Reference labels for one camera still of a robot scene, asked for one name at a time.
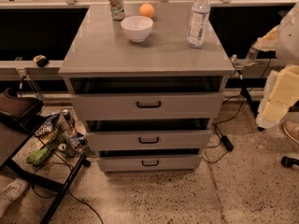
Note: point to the green soda can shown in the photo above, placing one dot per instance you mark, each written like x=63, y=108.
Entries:
x=117, y=9

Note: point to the black tripod leg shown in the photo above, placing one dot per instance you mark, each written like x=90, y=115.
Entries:
x=244, y=92

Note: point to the white shoe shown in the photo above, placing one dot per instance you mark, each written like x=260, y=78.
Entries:
x=11, y=193

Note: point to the pile of snack packages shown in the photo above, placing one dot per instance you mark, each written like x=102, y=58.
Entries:
x=64, y=133

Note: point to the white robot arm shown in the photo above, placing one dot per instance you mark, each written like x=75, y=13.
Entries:
x=281, y=90

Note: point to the tan shoe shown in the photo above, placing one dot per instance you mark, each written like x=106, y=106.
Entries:
x=291, y=129

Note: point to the grey drawer cabinet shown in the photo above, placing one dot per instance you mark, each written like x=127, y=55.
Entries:
x=102, y=60

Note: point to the small water bottle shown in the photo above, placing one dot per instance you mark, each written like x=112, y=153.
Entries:
x=251, y=55

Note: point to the brown bag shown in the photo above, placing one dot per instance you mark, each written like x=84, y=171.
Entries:
x=18, y=112

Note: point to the large clear water bottle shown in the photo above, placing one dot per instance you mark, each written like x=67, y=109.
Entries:
x=198, y=23

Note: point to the black chair caster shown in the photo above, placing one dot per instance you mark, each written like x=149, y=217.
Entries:
x=289, y=162

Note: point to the black metal table frame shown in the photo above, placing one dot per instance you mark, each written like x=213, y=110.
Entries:
x=12, y=140

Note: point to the black tape measure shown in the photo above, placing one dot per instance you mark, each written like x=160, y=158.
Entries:
x=41, y=60

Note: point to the orange fruit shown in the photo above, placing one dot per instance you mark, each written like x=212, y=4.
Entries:
x=147, y=10

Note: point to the white bowl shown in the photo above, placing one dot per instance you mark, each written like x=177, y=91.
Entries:
x=137, y=28

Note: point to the green snack bag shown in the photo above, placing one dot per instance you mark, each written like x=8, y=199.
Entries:
x=38, y=156

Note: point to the grey drawer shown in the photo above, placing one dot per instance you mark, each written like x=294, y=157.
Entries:
x=149, y=163
x=148, y=140
x=171, y=105

